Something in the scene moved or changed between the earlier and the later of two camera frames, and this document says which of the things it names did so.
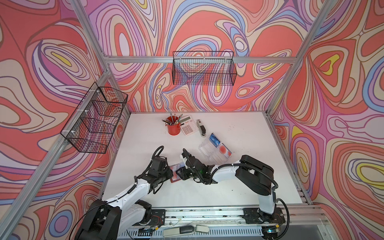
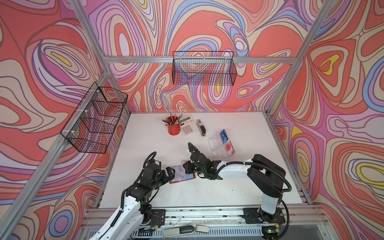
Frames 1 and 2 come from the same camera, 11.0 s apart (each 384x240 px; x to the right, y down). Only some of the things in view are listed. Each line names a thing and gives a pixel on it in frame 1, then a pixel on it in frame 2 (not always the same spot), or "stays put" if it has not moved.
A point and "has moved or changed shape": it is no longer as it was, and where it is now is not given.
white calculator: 190,126 stays put
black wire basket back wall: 204,68 stays put
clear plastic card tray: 216,152 has moved or changed shape
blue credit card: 214,140 -> 224,136
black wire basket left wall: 92,126 stays put
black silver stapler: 201,128 stays put
